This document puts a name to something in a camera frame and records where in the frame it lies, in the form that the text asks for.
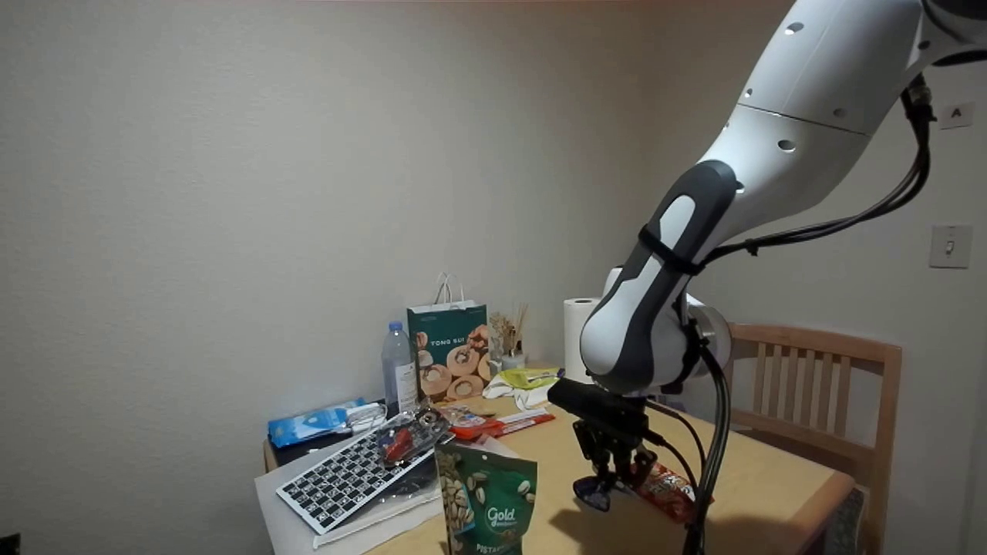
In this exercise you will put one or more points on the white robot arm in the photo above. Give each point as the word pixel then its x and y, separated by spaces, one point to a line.
pixel 804 124

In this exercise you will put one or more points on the green snack pouch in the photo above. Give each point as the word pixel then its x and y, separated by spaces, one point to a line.
pixel 488 503

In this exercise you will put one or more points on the brown paper bag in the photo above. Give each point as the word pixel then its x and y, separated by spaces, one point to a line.
pixel 508 339

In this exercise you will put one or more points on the white light switch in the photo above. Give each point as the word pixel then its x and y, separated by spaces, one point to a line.
pixel 950 249

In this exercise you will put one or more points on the small white wall plate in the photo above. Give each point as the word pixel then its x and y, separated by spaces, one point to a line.
pixel 957 117

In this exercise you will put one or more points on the small red item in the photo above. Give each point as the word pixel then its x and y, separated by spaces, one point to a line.
pixel 398 448

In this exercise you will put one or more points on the blue plastic tissue pack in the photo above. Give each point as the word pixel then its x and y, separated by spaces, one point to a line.
pixel 309 426

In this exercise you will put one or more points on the red long box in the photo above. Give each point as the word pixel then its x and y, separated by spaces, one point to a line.
pixel 503 423

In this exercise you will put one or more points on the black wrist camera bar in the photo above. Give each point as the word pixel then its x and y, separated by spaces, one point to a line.
pixel 597 402

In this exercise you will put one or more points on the clear water bottle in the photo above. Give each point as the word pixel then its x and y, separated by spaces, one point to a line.
pixel 398 376

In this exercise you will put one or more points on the wooden chair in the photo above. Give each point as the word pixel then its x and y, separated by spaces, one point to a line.
pixel 820 389

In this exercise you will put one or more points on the grey keyboard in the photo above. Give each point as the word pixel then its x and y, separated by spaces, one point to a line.
pixel 357 474

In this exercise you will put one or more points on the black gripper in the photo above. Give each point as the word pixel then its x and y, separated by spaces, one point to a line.
pixel 616 451

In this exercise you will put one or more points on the red candy pack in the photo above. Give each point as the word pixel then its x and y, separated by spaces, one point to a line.
pixel 669 495

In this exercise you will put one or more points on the yellow green packet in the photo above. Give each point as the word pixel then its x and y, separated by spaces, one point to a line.
pixel 525 384

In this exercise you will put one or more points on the green printed paper bag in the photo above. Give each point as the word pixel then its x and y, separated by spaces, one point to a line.
pixel 448 355

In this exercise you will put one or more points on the white paper towel roll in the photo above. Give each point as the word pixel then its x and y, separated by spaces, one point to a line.
pixel 579 335

